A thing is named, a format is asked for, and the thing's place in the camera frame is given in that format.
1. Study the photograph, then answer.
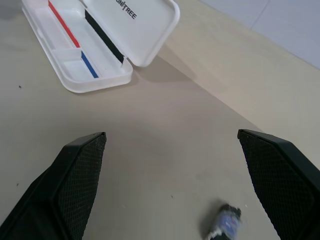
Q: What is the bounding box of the black eraser with blue label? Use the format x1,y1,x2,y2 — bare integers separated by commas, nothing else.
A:
206,203,243,240

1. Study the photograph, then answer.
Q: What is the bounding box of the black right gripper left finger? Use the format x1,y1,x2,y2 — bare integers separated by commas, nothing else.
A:
0,131,107,240

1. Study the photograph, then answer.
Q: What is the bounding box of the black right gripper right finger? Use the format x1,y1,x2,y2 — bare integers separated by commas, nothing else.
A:
237,128,320,240

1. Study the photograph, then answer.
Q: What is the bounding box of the white plastic pencil case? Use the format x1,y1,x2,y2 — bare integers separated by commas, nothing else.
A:
20,0,181,94

